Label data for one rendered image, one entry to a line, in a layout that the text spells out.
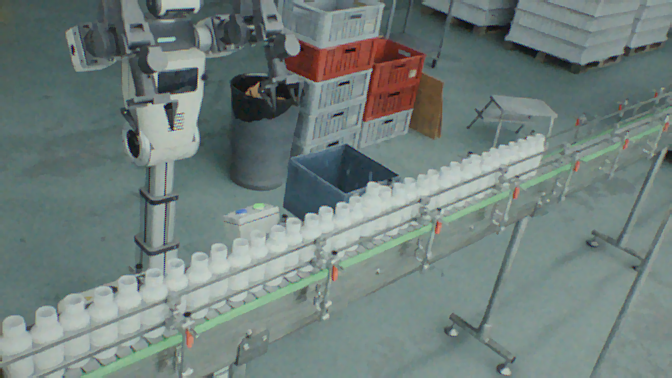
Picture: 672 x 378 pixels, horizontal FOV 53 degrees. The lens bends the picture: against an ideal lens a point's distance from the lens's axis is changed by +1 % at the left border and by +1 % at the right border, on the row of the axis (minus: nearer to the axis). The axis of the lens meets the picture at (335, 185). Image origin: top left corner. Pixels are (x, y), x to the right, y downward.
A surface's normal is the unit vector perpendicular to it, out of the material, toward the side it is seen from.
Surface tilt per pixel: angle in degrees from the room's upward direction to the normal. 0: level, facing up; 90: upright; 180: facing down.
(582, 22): 91
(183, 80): 90
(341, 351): 0
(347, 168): 90
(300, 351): 0
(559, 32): 91
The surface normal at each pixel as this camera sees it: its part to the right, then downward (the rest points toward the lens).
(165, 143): 0.66, 0.45
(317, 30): -0.62, 0.29
